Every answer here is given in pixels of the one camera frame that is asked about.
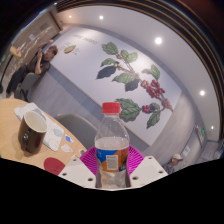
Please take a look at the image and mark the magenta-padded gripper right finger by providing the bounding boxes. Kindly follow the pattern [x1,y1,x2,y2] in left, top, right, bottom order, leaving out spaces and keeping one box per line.
[127,145,169,190]

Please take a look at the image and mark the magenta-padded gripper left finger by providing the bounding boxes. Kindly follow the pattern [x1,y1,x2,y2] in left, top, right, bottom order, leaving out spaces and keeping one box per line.
[58,145,101,190]

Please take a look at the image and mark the clear red-capped water bottle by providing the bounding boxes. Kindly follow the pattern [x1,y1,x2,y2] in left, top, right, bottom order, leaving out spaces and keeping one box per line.
[94,101,131,190]

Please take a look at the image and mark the flat round red coaster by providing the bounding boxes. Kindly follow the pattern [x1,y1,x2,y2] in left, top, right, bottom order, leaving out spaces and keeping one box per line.
[43,157,66,176]

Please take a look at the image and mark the small white paper card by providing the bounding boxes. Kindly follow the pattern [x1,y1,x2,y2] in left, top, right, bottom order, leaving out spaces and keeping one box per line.
[60,143,74,154]

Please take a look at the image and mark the person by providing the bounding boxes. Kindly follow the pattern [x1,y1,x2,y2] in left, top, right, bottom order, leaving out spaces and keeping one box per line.
[4,44,59,99]
[162,153,184,175]

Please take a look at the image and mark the small blue paper card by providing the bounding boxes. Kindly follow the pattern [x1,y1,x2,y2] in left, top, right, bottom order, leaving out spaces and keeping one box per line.
[64,134,75,144]

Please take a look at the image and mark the grey shell chair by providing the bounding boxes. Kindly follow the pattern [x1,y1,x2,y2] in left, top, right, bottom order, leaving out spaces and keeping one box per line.
[54,113,98,151]
[14,72,43,103]

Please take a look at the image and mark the dark brown mug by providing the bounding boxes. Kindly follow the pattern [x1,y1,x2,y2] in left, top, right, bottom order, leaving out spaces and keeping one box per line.
[17,110,48,155]

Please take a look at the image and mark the round ceiling lights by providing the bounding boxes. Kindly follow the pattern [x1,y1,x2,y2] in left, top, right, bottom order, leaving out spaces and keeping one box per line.
[66,13,216,131]

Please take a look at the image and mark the brown wooden door panel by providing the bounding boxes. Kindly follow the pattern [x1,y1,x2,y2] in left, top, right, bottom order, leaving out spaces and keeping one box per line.
[6,13,61,78]

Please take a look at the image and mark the coffee plant wall mural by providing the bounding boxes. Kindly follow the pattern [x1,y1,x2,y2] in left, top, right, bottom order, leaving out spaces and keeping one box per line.
[49,26,183,146]

